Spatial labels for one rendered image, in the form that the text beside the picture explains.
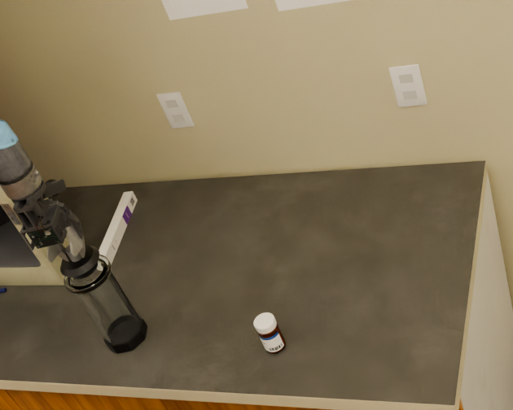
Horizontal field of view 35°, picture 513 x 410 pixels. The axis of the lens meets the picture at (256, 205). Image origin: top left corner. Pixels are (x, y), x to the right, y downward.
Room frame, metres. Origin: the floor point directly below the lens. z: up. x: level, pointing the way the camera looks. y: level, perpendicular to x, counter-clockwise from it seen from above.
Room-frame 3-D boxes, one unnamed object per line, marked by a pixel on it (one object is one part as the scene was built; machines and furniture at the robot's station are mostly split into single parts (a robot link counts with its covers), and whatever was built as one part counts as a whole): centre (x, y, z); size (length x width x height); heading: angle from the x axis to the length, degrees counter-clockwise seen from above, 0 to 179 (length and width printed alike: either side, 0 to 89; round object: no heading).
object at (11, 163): (1.40, 0.41, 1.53); 0.09 x 0.08 x 0.11; 107
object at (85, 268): (1.42, 0.40, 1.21); 0.09 x 0.09 x 0.07
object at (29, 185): (1.40, 0.40, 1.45); 0.08 x 0.08 x 0.05
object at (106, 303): (1.42, 0.40, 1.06); 0.11 x 0.11 x 0.21
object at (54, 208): (1.39, 0.41, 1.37); 0.09 x 0.08 x 0.12; 164
